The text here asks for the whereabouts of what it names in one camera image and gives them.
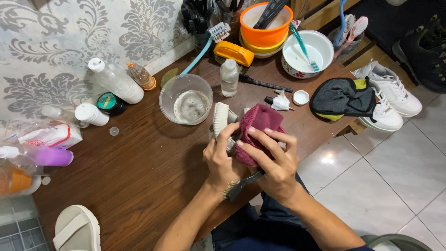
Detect person's right hand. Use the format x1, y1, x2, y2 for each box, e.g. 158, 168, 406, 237
236, 128, 300, 203

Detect person's left hand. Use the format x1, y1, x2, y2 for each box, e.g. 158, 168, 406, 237
203, 122, 250, 191

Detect beige ribbed-sole sandal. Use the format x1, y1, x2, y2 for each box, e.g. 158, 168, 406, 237
209, 102, 252, 155

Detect maroon cloth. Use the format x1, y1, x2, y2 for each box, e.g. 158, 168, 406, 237
234, 103, 287, 167

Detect person's dark blue trousers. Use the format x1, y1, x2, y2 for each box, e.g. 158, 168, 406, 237
210, 172, 376, 251

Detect black stick with white wad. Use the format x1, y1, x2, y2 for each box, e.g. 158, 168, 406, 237
264, 90, 295, 112

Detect clear plastic bowl with foam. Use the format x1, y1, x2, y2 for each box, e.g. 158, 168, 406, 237
159, 73, 214, 126

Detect white round cap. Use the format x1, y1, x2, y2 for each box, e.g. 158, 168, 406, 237
293, 90, 310, 106

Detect small clear liquid bottle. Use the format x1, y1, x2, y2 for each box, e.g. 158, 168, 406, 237
220, 59, 240, 98

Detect slim black brush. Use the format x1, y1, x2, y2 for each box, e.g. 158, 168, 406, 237
239, 74, 294, 93

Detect grey and yellow cloth mitt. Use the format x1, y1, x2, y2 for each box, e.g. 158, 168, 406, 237
310, 77, 378, 123

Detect olive green pad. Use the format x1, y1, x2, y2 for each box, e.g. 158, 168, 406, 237
160, 68, 179, 89

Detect white floral ceramic bowl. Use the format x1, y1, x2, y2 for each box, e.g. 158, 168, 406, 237
281, 30, 335, 79

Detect yellow scrub brush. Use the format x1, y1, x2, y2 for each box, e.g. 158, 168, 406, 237
213, 40, 255, 68

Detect white sneaker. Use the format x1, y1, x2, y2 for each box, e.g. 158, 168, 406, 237
357, 78, 404, 132
350, 61, 423, 118

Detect yellow plastic bowl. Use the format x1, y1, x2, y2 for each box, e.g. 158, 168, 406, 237
240, 31, 289, 55

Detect small amber bottle orange cap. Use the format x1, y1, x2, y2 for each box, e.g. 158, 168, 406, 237
125, 62, 157, 91

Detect teal toothbrush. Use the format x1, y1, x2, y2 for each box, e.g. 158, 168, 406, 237
289, 21, 320, 72

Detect black tin with teal lid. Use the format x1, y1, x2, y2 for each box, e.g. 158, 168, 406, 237
96, 92, 128, 116

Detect large white-capped clear bottle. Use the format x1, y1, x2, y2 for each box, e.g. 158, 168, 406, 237
87, 57, 145, 105

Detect orange plastic bowl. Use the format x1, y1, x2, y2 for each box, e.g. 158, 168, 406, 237
240, 2, 294, 48

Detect clear brush holder cup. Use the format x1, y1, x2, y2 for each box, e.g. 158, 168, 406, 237
327, 27, 365, 63

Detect small white bottle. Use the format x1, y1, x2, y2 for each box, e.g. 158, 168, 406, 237
74, 102, 110, 127

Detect green stool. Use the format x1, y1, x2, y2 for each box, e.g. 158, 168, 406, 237
360, 233, 435, 251

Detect glass jar with tools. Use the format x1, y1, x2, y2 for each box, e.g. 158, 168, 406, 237
215, 0, 245, 43

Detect holder of black brushes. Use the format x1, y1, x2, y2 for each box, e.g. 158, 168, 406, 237
180, 0, 216, 57

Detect black tools in bowl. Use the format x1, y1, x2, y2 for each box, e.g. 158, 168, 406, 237
252, 0, 290, 30

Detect clear slim bottle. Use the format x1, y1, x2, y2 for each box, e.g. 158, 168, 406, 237
41, 105, 90, 129

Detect white and red plastic packet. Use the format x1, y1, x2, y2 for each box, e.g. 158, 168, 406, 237
3, 123, 84, 151

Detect purple spray bottle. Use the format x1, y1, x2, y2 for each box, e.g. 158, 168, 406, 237
0, 144, 74, 167

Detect black shoes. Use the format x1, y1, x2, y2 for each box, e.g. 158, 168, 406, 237
392, 14, 446, 94

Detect black-handled wire brush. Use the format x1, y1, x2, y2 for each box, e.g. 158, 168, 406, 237
223, 170, 265, 201

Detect light blue long-handled brush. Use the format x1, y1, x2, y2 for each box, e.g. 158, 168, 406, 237
179, 22, 231, 76

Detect blue-handled brush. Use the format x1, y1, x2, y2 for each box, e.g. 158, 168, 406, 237
332, 0, 348, 48

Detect pink-handled brush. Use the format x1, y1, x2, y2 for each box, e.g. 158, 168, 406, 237
334, 16, 369, 59

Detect beige strap sandal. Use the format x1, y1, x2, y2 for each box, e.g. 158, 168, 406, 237
52, 204, 102, 251

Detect grey-handled white brush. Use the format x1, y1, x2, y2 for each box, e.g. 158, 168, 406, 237
343, 14, 357, 40

